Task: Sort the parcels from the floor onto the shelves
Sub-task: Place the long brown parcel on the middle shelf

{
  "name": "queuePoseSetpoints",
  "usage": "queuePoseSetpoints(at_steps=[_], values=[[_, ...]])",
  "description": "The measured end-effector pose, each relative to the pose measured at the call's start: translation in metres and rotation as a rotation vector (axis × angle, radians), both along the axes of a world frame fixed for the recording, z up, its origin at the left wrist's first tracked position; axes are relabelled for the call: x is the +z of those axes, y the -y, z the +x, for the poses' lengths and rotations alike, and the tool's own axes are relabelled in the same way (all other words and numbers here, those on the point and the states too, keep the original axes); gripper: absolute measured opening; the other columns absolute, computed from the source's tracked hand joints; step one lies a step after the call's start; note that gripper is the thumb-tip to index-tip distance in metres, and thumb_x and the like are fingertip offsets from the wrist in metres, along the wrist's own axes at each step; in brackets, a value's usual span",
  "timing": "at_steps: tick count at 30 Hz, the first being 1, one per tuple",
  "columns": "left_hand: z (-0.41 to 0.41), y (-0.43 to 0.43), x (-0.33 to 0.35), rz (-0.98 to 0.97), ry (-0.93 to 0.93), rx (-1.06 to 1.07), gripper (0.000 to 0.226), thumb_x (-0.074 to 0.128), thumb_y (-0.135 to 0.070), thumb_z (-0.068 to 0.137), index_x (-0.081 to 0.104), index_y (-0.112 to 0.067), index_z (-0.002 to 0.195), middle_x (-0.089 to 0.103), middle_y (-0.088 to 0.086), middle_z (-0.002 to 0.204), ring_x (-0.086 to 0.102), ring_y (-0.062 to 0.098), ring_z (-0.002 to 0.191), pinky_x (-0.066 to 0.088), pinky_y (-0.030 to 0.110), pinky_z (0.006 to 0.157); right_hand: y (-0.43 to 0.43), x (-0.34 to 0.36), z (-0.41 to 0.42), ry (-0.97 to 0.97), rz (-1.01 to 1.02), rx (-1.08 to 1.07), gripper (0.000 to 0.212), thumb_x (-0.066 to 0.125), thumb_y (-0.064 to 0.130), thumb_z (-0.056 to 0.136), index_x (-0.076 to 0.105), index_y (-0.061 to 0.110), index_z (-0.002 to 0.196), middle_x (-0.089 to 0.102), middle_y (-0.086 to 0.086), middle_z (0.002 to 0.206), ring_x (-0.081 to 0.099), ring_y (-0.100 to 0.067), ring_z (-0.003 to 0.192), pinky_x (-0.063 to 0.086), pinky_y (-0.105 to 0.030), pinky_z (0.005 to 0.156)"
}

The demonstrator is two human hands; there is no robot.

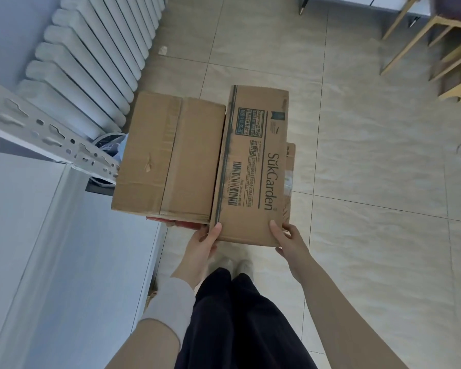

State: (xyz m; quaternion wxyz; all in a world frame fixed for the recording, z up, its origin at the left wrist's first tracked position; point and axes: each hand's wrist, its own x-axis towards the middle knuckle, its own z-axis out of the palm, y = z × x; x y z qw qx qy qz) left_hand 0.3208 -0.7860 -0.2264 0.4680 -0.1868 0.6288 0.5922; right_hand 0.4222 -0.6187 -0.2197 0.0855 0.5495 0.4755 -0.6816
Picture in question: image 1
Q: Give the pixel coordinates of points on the person's left hand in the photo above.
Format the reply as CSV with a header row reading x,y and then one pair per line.
x,y
198,253

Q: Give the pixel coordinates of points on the person's right hand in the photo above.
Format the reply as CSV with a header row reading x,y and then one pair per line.
x,y
296,253

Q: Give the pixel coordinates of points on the long brown box 2-2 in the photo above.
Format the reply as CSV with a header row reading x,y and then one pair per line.
x,y
253,219

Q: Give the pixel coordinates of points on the stack of cardboard parcels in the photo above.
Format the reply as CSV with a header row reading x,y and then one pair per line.
x,y
157,149

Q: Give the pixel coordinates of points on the person's right forearm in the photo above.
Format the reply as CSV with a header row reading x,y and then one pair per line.
x,y
345,322

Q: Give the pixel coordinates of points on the person's left shoe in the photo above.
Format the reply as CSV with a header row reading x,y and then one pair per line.
x,y
222,264

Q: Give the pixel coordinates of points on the person's shoe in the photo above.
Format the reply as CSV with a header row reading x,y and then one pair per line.
x,y
245,267
222,264

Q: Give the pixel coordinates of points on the person's right shoe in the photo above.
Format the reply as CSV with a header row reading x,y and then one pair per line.
x,y
245,267

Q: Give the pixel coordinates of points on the person's dark trousers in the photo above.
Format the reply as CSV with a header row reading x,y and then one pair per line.
x,y
238,330

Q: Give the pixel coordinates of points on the white metal shelf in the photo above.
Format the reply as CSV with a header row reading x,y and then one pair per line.
x,y
23,226

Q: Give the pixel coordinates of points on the white wristband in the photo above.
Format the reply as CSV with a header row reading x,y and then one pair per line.
x,y
171,307

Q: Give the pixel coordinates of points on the black trash bin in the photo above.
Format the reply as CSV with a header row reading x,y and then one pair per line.
x,y
107,144

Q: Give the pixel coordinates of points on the small white floor scrap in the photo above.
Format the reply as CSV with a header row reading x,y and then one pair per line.
x,y
162,50

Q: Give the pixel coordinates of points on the white radiator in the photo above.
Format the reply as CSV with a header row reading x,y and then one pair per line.
x,y
92,53

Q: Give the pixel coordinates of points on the wooden chair dark seat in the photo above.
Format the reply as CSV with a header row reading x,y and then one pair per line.
x,y
453,7

